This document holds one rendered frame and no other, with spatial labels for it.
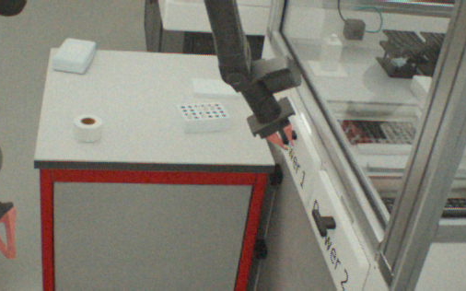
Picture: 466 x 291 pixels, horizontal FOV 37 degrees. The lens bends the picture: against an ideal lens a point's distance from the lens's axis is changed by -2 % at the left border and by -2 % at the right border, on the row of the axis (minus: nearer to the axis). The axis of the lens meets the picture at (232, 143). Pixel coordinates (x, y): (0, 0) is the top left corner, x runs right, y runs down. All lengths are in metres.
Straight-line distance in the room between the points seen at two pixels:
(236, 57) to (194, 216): 0.59
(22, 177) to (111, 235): 1.17
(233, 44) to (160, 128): 0.54
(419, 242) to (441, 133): 0.19
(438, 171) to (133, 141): 0.93
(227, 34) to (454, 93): 0.50
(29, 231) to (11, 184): 0.31
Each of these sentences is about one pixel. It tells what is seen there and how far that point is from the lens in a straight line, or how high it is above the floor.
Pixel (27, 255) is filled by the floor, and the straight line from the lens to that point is 2.56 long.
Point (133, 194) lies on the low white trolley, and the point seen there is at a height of 0.65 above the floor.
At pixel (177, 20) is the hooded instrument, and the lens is 2.27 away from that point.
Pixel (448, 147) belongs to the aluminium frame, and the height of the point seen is 1.22.
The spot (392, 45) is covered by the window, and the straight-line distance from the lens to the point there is 1.19.
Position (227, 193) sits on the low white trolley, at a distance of 1.78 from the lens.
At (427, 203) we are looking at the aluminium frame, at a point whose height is 1.13.
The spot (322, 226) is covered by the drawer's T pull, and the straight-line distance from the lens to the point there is 1.30.
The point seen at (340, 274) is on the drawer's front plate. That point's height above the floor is 0.85.
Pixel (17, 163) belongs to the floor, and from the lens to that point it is 3.03.
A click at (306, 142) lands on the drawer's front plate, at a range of 1.51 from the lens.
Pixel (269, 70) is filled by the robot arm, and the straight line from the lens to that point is 1.39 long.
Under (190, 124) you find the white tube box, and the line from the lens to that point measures 1.79.
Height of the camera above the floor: 1.68
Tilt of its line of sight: 31 degrees down
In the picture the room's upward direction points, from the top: 9 degrees clockwise
